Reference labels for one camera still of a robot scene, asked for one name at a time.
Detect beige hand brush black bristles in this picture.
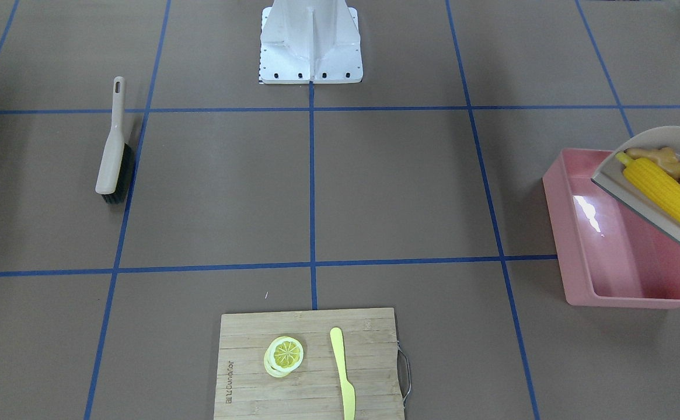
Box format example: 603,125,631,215
95,75,132,205

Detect wooden cutting board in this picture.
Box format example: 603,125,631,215
214,307,406,419

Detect yellow plastic knife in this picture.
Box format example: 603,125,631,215
329,327,356,420

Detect beige plastic dustpan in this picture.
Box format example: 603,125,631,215
591,127,680,244

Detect pink plastic bin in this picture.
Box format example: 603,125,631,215
542,148,680,309

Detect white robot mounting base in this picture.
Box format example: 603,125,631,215
258,1,364,85

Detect yellow lemon slices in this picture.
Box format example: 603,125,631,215
263,337,304,378

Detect tan toy ginger root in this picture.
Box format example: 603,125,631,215
625,147,680,181

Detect yellow toy corn cob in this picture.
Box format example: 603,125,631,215
615,152,680,223

